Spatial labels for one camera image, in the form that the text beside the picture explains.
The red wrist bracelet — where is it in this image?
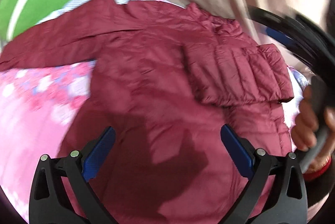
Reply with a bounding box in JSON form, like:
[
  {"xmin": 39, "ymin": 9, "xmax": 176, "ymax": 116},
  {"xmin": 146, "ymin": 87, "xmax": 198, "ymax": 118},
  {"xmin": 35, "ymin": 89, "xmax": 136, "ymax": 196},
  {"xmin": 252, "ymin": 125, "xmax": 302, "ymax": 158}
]
[{"xmin": 303, "ymin": 156, "xmax": 333, "ymax": 182}]

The maroon quilted puffer jacket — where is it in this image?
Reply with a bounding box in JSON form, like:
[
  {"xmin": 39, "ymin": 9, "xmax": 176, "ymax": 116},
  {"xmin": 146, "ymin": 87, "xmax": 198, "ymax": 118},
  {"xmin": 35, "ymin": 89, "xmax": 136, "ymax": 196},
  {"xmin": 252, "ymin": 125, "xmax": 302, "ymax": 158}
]
[{"xmin": 1, "ymin": 0, "xmax": 294, "ymax": 223}]

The person's right hand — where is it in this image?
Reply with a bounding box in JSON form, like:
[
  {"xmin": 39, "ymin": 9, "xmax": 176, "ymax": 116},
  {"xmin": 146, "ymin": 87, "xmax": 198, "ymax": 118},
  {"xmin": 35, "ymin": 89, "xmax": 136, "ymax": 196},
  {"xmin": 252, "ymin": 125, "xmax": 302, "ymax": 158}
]
[{"xmin": 291, "ymin": 86, "xmax": 334, "ymax": 173}]

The pink blue floral bedspread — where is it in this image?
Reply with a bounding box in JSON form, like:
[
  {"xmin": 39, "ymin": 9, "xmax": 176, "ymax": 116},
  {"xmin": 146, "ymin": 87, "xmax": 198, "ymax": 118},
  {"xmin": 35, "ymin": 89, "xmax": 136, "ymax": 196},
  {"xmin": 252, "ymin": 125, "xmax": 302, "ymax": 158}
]
[{"xmin": 1, "ymin": 0, "xmax": 302, "ymax": 217}]

